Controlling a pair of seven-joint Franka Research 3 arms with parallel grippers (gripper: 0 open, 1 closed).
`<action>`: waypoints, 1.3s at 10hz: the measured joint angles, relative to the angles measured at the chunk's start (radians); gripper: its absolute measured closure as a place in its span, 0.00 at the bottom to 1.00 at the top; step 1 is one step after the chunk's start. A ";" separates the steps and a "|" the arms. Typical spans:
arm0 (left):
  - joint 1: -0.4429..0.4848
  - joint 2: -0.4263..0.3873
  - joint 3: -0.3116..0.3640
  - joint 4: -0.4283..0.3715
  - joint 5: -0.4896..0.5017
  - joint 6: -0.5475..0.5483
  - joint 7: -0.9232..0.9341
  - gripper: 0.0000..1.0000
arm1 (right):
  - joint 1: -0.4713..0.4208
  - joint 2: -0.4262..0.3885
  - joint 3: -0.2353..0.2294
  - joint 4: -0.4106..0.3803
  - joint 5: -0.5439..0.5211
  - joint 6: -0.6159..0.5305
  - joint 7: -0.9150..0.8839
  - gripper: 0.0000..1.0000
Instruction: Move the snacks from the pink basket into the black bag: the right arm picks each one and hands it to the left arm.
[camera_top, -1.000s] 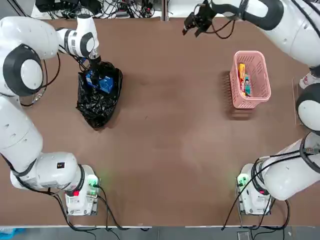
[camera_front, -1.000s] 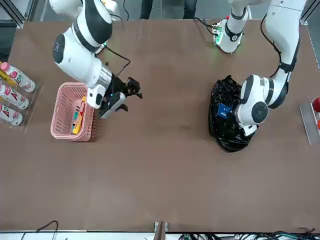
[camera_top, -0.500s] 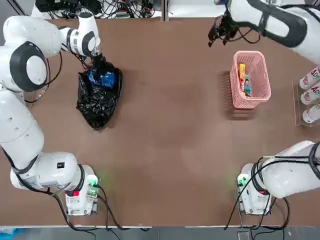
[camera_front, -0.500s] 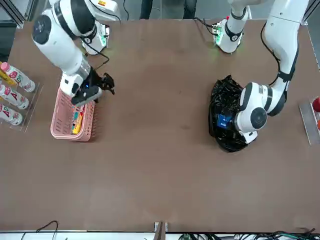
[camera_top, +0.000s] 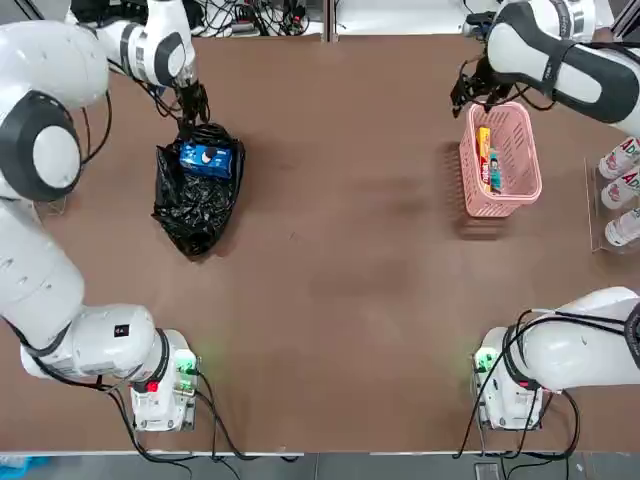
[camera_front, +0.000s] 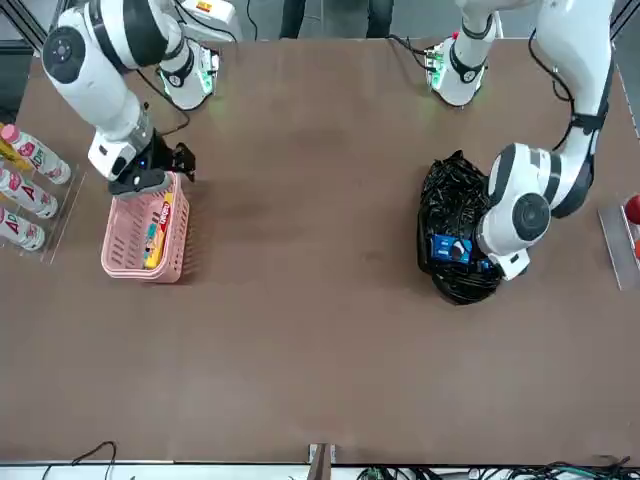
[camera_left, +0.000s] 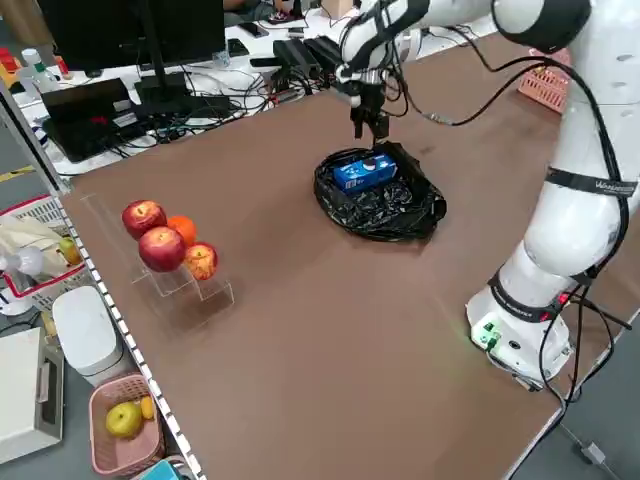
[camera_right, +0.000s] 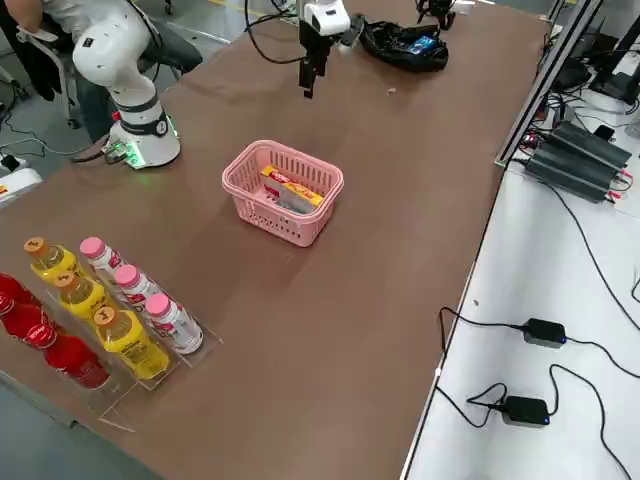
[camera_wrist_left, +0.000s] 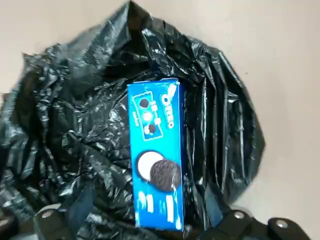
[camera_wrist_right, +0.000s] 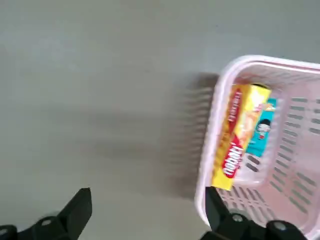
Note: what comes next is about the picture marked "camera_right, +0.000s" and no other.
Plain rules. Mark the white box yellow label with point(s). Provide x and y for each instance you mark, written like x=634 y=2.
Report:
x=20 y=187

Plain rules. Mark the black plastic bag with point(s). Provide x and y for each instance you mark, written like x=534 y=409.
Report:
x=390 y=50

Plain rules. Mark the aluminium frame post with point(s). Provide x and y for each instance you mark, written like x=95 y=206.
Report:
x=530 y=111

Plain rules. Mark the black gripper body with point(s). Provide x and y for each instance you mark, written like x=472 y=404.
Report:
x=314 y=45

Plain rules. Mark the yellow drink bottle orange cap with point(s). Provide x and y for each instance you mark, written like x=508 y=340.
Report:
x=80 y=297
x=132 y=350
x=50 y=262

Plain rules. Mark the pink plastic slotted basket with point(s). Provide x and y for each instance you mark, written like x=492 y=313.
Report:
x=265 y=225

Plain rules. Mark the black power adapter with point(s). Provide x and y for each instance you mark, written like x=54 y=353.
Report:
x=525 y=411
x=545 y=332

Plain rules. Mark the black finned power supply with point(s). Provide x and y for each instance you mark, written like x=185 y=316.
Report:
x=570 y=172
x=595 y=145

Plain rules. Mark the white bottle pink cap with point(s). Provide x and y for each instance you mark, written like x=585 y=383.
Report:
x=177 y=327
x=137 y=285
x=102 y=257

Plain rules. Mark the grey office chair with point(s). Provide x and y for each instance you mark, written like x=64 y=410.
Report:
x=37 y=35

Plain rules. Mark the red drink bottle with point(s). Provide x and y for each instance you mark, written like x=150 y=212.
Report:
x=27 y=320
x=75 y=362
x=12 y=287

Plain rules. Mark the blue cookie box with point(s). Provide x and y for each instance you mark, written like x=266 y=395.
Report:
x=419 y=45

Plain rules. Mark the teal cartoon biscuit packet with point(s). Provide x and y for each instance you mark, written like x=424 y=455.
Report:
x=291 y=206

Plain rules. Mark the person's forearm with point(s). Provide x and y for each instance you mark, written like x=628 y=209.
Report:
x=27 y=15

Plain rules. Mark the clear acrylic bottle shelf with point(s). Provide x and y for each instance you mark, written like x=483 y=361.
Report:
x=120 y=407

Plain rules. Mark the black smartphone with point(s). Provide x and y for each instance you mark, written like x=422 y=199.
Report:
x=605 y=132

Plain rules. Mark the yellow wafer snack packet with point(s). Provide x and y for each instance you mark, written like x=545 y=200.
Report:
x=295 y=190

